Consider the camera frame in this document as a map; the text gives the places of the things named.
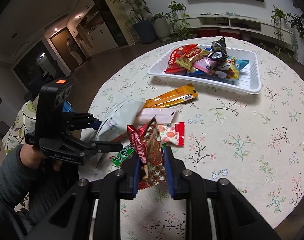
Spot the red kitkat wrapper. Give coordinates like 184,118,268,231
127,118,166,190

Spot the gold red snack bag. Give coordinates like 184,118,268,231
175,47,210,70

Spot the pink cartoon snack pack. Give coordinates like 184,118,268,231
192,57,218,74

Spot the blue yellow chip bag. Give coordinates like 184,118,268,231
209,56,249,80

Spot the black snack bag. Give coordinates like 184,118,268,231
208,37,229,62

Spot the blue oreo snack bag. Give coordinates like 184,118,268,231
178,69,209,78

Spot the left forearm grey sleeve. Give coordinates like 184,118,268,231
0,145,35,209

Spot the person left hand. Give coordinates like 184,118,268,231
18,144,62,171

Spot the white green snack pouch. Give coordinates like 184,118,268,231
95,98,146,142

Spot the green white snack wrapper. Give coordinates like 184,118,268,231
110,144,134,167

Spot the red white fruit candy pack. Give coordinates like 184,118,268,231
158,122,185,147

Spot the pale pink snack pack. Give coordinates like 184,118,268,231
134,108,176,125

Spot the orange snack bar wrapper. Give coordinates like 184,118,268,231
143,84,198,108

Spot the wooden shelf cabinet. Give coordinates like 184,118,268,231
67,0,134,56

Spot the white plastic tray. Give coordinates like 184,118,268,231
147,44,262,95

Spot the potted plant white pot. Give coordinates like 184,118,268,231
152,1,193,44

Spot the potted plant dark pot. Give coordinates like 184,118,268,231
112,0,158,44

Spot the white tv console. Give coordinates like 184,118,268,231
176,13,294,46

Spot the trailing plant right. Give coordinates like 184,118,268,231
259,5,304,65

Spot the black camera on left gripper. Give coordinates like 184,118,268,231
35,78,73,138

